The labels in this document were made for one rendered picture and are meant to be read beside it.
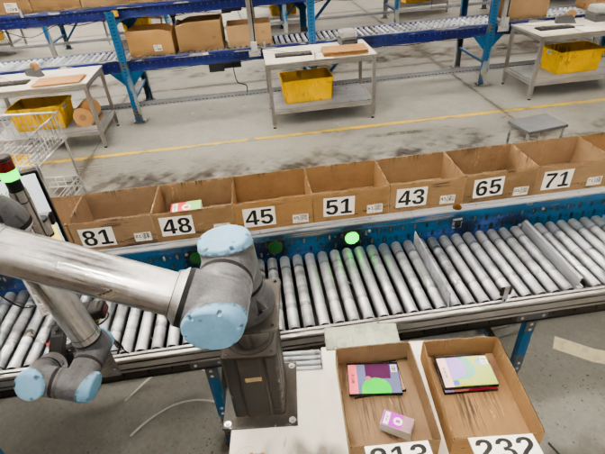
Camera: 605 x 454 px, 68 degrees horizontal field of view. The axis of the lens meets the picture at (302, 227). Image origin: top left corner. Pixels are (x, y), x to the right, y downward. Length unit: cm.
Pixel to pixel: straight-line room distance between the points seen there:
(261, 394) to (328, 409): 26
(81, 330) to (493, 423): 136
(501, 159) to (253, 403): 193
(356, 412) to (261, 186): 131
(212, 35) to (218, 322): 541
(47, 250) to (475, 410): 140
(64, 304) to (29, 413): 167
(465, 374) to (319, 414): 54
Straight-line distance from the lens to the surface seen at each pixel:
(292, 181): 248
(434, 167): 265
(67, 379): 155
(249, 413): 169
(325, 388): 175
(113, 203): 261
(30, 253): 117
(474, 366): 182
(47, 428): 299
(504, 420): 176
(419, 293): 211
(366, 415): 169
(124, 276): 112
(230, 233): 124
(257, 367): 149
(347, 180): 253
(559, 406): 284
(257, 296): 131
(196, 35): 629
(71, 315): 151
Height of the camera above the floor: 219
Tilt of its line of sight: 35 degrees down
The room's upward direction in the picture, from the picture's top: 5 degrees counter-clockwise
